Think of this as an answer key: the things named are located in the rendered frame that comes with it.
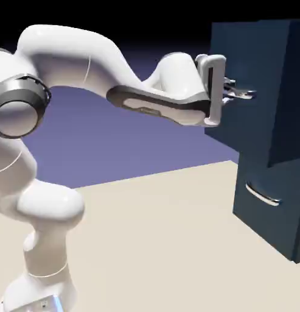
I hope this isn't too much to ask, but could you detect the dark blue drawer front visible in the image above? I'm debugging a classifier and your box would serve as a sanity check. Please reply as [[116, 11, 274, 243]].
[[232, 146, 300, 264], [204, 20, 291, 169]]

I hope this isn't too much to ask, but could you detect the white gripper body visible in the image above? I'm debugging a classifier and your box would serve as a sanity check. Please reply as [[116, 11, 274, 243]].
[[195, 54, 228, 128]]

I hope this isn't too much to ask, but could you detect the curved silver drawer handle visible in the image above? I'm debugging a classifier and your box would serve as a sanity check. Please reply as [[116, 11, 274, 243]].
[[245, 181, 282, 207], [223, 83, 258, 101]]

